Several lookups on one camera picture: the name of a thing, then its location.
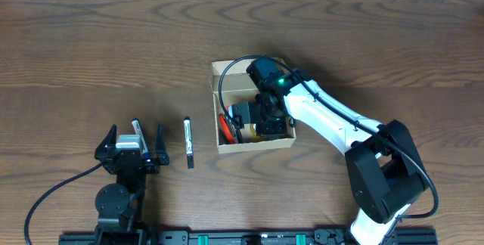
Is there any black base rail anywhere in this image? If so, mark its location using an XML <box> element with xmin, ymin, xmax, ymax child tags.
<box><xmin>58</xmin><ymin>229</ymin><xmax>438</xmax><ymax>245</ymax></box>

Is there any yellow tape roll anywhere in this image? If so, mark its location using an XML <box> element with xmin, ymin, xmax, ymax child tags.
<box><xmin>240</xmin><ymin>124</ymin><xmax>268</xmax><ymax>143</ymax></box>

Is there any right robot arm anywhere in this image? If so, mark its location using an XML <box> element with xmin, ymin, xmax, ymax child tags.
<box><xmin>223</xmin><ymin>55</ymin><xmax>436</xmax><ymax>244</ymax></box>

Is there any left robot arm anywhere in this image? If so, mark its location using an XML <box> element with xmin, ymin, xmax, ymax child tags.
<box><xmin>93</xmin><ymin>126</ymin><xmax>169</xmax><ymax>245</ymax></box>

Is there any blue marker pen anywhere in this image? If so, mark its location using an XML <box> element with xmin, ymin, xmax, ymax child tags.
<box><xmin>132</xmin><ymin>118</ymin><xmax>151</xmax><ymax>160</ymax></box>

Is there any open cardboard box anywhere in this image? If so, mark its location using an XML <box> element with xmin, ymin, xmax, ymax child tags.
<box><xmin>211</xmin><ymin>60</ymin><xmax>296</xmax><ymax>154</ymax></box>

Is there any red stapler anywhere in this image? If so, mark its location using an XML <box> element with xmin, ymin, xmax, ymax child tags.
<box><xmin>219</xmin><ymin>114</ymin><xmax>243</xmax><ymax>144</ymax></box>

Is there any black marker pen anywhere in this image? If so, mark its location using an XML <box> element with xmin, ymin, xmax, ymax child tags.
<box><xmin>183</xmin><ymin>117</ymin><xmax>194</xmax><ymax>169</ymax></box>

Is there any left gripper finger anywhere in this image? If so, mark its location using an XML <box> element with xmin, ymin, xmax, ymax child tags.
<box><xmin>95</xmin><ymin>124</ymin><xmax>116</xmax><ymax>161</ymax></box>
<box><xmin>155</xmin><ymin>125</ymin><xmax>169</xmax><ymax>165</ymax></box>

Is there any left black cable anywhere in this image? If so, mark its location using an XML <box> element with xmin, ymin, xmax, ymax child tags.
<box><xmin>23</xmin><ymin>162</ymin><xmax>105</xmax><ymax>245</ymax></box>

